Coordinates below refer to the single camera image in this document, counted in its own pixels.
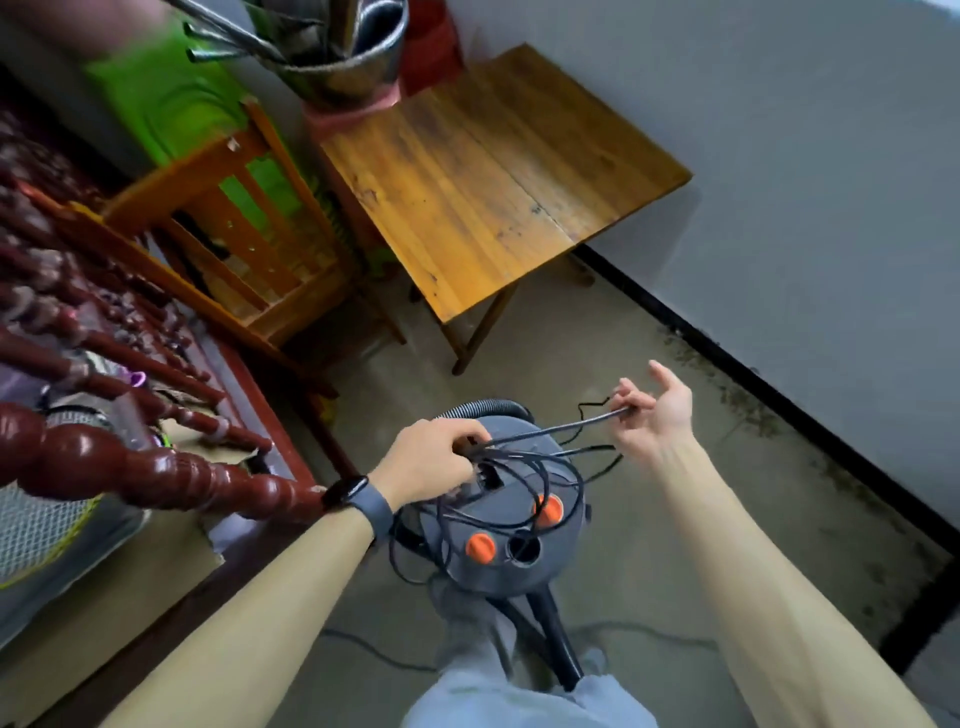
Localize person's left hand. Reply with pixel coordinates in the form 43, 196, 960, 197
367, 417, 493, 515

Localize yellow rimmed badminton racket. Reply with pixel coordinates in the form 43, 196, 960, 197
0, 404, 104, 594

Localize brown cardboard box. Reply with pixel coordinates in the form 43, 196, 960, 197
0, 419, 250, 708

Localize person's right forearm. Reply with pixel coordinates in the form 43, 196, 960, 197
644, 442, 939, 728

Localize green plastic stool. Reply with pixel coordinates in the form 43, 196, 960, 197
82, 14, 303, 226

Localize person's left forearm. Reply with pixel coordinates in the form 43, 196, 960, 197
101, 506, 378, 728

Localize steel tube handle utensil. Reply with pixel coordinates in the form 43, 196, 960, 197
161, 0, 290, 65
185, 43, 264, 65

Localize dark red wooden bed frame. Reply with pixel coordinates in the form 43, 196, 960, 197
0, 67, 361, 728

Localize red plastic stool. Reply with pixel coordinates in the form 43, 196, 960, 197
401, 0, 466, 97

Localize grey vacuum cleaner orange knobs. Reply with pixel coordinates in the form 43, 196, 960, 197
416, 416, 594, 601

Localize pink plastic basin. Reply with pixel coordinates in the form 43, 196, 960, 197
0, 0, 168, 63

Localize person's right hand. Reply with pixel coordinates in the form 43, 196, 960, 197
607, 359, 703, 471

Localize black vacuum hose with nozzle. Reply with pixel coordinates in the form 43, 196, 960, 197
438, 398, 586, 693

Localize light grey trousers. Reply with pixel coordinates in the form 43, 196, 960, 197
401, 584, 661, 728

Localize black smartwatch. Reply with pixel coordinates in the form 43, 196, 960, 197
320, 474, 396, 543

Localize black baseboard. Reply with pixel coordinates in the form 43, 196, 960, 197
573, 243, 960, 676

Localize wooden folding table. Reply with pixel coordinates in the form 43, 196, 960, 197
318, 43, 693, 376

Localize orange wooden chair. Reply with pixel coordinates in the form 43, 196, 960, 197
67, 97, 410, 399

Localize steel basin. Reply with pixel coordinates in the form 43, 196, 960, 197
247, 0, 411, 111

